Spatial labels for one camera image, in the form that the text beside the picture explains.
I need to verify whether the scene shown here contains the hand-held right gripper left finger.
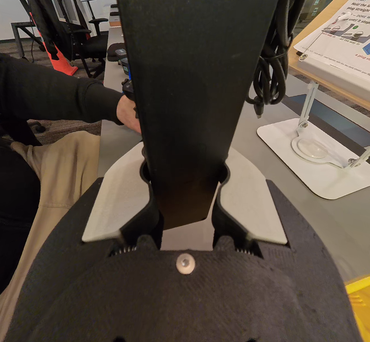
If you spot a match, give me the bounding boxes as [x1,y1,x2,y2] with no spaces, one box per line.
[82,145,163,248]

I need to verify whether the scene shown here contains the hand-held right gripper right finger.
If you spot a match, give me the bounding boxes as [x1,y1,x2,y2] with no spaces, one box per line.
[212,146,288,249]

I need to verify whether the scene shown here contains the black usb hub board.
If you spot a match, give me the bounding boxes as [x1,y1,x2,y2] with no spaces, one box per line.
[111,0,293,230]

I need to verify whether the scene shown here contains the person's left forearm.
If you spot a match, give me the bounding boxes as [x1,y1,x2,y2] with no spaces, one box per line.
[0,53,125,126]

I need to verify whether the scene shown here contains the person's left hand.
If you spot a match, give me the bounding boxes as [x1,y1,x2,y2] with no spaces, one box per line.
[116,95,142,134]

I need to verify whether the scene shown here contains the black handheld device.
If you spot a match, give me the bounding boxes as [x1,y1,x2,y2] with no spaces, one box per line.
[115,49,129,76]

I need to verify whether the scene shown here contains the black office chair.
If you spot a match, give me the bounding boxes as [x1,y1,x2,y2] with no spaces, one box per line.
[69,18,109,79]

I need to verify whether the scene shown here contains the person's beige pants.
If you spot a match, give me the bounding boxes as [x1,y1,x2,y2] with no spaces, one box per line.
[0,130,101,328]

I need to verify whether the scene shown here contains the orange traffic cone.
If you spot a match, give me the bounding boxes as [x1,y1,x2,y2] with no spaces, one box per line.
[29,13,79,76]

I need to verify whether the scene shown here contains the person's black shirt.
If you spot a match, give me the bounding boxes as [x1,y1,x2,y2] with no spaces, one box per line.
[0,138,41,293]

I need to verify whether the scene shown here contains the wooden display board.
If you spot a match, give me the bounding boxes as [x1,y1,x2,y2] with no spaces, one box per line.
[288,0,370,111]

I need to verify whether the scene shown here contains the yellow plastic bin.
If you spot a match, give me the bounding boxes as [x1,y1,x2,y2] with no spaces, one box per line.
[345,278,370,342]

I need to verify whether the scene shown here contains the printed instruction sheet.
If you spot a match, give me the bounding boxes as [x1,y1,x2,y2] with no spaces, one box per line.
[293,0,370,80]

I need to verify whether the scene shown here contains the black cable bundle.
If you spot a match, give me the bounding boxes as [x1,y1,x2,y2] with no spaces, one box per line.
[246,0,311,118]

